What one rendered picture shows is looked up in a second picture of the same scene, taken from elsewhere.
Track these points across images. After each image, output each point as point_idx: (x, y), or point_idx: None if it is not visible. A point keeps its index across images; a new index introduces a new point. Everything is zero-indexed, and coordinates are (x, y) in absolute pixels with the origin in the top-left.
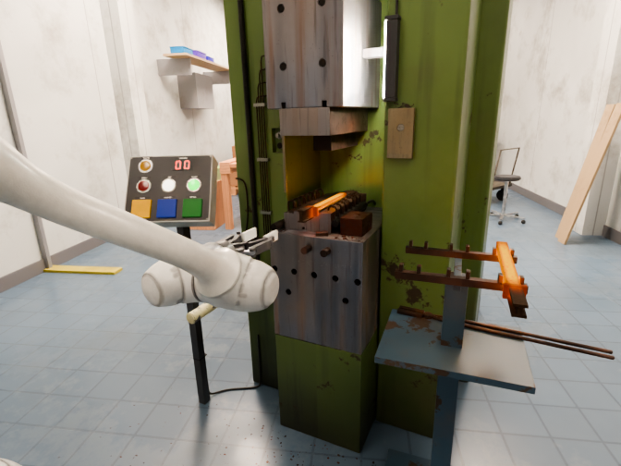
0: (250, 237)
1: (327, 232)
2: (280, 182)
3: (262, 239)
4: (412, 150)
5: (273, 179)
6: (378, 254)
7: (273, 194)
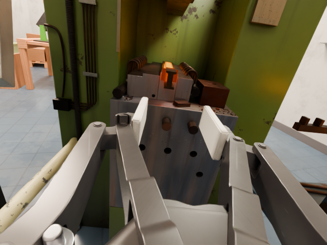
0: (143, 125)
1: (189, 102)
2: (111, 38)
3: (245, 151)
4: (280, 16)
5: (101, 33)
6: None
7: (101, 53)
